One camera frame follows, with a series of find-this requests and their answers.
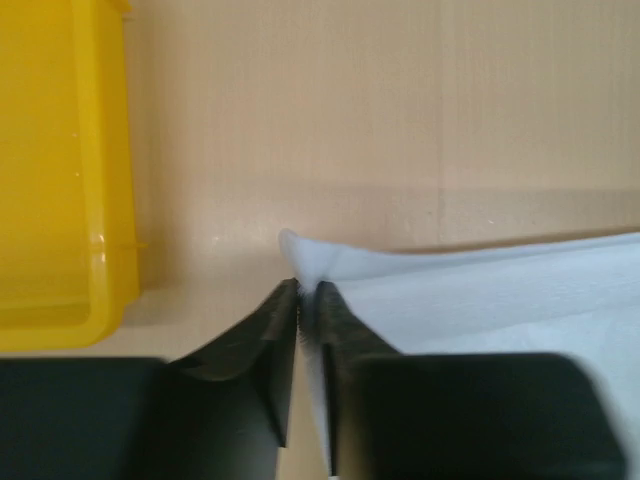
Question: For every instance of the yellow plastic tray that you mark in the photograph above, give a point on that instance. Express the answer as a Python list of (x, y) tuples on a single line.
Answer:
[(69, 251)]

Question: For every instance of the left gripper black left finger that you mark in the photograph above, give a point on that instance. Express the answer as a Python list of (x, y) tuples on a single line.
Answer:
[(220, 412)]

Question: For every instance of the white terry towel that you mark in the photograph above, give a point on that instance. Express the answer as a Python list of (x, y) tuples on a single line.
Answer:
[(579, 298)]

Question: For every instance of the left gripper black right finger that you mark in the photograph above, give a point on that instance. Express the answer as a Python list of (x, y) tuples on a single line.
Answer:
[(470, 416)]

